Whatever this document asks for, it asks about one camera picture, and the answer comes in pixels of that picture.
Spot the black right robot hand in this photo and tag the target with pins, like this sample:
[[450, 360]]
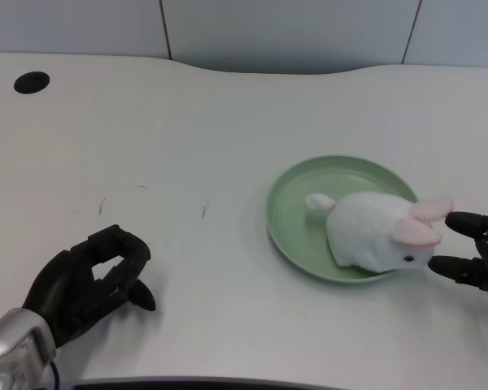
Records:
[[480, 252]]

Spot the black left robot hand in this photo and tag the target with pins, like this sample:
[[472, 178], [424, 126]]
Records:
[[85, 284]]

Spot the white plush rabbit doll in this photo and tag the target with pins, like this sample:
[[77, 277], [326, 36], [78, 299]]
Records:
[[374, 231]]

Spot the green round plate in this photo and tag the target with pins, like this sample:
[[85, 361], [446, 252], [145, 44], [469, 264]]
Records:
[[301, 203]]

